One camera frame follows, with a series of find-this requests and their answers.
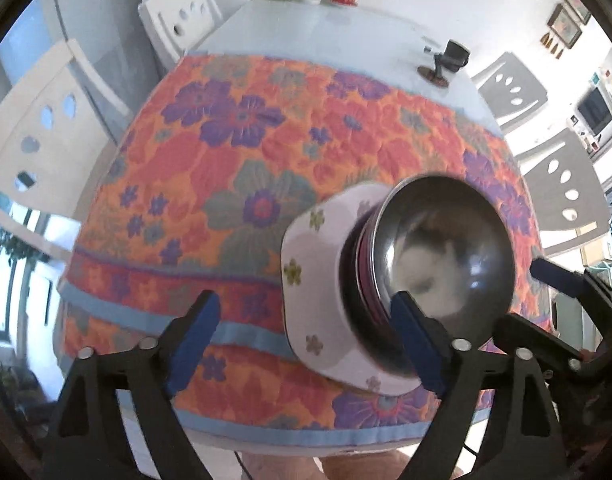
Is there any pink steel bowl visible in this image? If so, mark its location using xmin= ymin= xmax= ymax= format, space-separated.
xmin=359 ymin=174 xmax=516 ymax=347

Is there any forest plate print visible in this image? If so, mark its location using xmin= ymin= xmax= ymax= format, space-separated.
xmin=280 ymin=181 xmax=421 ymax=396

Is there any grey chair near right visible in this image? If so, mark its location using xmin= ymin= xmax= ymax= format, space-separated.
xmin=515 ymin=129 xmax=611 ymax=257

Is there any grey chair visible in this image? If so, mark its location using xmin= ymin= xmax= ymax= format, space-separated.
xmin=473 ymin=52 xmax=548 ymax=134
xmin=515 ymin=129 xmax=611 ymax=257

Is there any microwave oven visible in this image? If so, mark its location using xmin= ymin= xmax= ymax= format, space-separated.
xmin=577 ymin=86 xmax=612 ymax=136

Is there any floral quilted table mat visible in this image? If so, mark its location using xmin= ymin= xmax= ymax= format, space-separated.
xmin=54 ymin=55 xmax=551 ymax=451

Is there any grey chair far right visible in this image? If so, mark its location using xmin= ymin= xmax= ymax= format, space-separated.
xmin=473 ymin=52 xmax=548 ymax=134

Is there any white chair near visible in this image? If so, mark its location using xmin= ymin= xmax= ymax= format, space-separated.
xmin=0 ymin=37 xmax=132 ymax=224

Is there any white chair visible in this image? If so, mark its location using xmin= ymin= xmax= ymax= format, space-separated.
xmin=0 ymin=37 xmax=132 ymax=224
xmin=138 ymin=0 xmax=223 ymax=72

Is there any wooden base phone stand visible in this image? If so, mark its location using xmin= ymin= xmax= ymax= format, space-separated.
xmin=417 ymin=46 xmax=449 ymax=88

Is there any dark mug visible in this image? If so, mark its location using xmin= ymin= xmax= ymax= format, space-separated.
xmin=443 ymin=40 xmax=471 ymax=73

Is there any white chair far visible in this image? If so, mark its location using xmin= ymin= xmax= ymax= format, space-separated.
xmin=138 ymin=0 xmax=223 ymax=72

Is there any framed wall picture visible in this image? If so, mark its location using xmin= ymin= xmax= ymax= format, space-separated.
xmin=548 ymin=3 xmax=583 ymax=49

